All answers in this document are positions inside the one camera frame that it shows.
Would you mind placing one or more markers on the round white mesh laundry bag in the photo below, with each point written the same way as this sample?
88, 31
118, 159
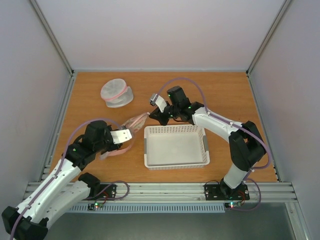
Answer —
116, 93

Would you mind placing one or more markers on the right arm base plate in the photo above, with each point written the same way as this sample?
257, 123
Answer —
213, 192

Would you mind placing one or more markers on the floral bra laundry bag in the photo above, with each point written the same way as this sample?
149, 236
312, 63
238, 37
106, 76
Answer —
134, 124

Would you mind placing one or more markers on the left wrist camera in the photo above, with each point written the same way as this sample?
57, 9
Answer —
121, 135

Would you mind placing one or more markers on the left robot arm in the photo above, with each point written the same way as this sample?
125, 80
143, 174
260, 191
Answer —
66, 185

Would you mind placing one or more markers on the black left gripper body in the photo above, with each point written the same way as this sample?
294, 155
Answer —
103, 145

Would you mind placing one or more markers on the grey slotted cable duct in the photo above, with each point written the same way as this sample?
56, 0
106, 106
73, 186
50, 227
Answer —
148, 208

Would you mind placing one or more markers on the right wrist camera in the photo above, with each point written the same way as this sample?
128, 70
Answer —
158, 102

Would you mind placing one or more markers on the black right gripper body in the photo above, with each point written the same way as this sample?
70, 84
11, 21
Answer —
163, 114

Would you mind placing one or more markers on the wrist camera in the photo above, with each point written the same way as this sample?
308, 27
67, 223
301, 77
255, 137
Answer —
121, 135
158, 102

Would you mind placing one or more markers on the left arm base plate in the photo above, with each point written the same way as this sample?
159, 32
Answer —
102, 192

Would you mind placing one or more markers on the aluminium front rail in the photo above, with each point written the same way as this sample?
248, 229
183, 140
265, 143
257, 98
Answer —
270, 192

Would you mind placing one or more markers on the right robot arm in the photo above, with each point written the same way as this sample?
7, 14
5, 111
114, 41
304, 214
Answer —
245, 142

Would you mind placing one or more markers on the white plastic basket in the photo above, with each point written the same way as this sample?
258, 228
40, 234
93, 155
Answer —
180, 146

